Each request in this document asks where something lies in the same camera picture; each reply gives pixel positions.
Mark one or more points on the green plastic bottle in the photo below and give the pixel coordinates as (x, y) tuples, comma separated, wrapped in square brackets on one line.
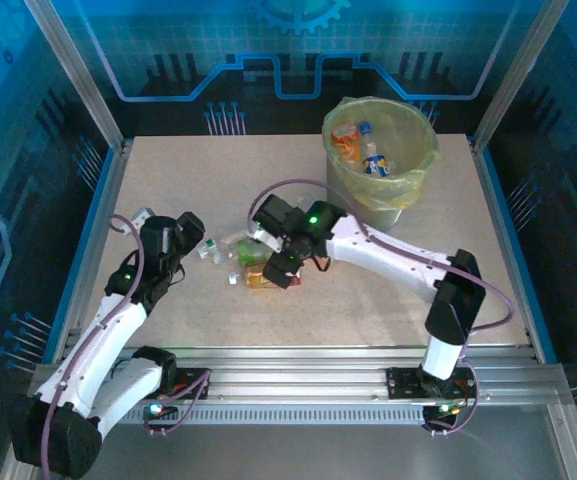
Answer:
[(250, 254)]

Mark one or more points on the red yellow label bottle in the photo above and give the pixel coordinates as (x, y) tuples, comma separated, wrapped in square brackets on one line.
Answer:
[(258, 280)]

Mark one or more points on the orange snack bag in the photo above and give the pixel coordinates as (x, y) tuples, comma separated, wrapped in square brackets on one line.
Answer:
[(345, 142)]

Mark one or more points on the Pepsi bottle blue cap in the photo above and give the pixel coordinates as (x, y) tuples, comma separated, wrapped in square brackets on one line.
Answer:
[(377, 165)]

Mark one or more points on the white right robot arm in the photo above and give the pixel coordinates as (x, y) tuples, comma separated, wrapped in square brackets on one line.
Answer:
[(388, 255)]

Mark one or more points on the arm base status light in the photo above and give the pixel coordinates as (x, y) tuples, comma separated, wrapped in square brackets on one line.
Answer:
[(155, 409), (445, 409)]

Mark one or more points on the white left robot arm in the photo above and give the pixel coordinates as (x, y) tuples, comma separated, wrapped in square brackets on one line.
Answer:
[(103, 340)]

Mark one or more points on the grey metal bin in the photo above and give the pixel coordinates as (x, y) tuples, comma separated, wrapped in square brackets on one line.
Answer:
[(380, 220)]

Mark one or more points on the yellow plastic bin liner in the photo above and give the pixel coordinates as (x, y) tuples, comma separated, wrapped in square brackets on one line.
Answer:
[(415, 135)]

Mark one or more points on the clear jar white green cap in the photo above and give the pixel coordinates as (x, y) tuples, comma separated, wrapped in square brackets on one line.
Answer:
[(233, 235)]

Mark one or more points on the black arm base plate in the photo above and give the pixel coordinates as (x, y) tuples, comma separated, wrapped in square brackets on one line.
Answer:
[(403, 382), (193, 380)]

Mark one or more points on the aluminium front rail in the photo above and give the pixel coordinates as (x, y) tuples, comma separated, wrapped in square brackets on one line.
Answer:
[(293, 372)]

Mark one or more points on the aluminium frame post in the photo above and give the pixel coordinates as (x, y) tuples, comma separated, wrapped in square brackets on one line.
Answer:
[(75, 75), (518, 70)]

